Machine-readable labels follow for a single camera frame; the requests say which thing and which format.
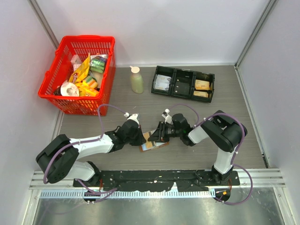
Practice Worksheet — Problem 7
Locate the red plastic shopping basket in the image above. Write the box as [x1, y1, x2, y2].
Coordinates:
[38, 35, 116, 116]

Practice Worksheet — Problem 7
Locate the green liquid squeeze bottle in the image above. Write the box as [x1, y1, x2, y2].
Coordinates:
[130, 66, 144, 94]

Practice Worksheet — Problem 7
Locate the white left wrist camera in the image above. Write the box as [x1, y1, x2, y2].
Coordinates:
[124, 112, 140, 124]

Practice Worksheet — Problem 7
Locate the green sponge pack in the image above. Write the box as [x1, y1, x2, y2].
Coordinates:
[90, 58, 106, 73]

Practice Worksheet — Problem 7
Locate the gold card stack in tray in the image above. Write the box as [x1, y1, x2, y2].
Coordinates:
[195, 79, 210, 90]

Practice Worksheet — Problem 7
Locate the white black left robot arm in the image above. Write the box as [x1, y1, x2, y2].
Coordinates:
[36, 115, 146, 187]

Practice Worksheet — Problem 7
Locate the yellow snack bag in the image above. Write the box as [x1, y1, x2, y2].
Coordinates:
[68, 54, 90, 84]

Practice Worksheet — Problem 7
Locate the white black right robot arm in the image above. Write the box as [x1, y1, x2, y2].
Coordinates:
[147, 110, 248, 185]

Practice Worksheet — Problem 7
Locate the aluminium front rail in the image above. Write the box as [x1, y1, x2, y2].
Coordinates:
[30, 169, 285, 201]

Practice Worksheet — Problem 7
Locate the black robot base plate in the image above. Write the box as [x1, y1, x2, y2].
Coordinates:
[83, 170, 240, 192]

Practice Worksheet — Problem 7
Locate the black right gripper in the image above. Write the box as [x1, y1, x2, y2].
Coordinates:
[148, 121, 182, 143]

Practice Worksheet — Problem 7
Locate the white card stack in tray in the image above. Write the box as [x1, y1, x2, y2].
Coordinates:
[154, 75, 172, 91]

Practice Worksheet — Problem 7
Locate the yellow boxed snack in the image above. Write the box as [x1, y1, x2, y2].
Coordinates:
[75, 82, 99, 97]

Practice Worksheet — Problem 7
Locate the black three-compartment tray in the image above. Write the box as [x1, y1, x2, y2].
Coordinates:
[151, 66, 215, 103]

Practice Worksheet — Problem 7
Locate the white tape roll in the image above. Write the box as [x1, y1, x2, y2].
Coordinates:
[60, 82, 79, 97]

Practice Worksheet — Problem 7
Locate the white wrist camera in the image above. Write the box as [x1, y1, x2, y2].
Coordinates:
[162, 109, 172, 124]
[124, 112, 140, 124]

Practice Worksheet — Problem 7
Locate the brown leather card holder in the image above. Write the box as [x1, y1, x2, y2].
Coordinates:
[139, 130, 169, 152]

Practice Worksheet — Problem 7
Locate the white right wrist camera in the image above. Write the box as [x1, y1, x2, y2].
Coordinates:
[162, 109, 172, 124]

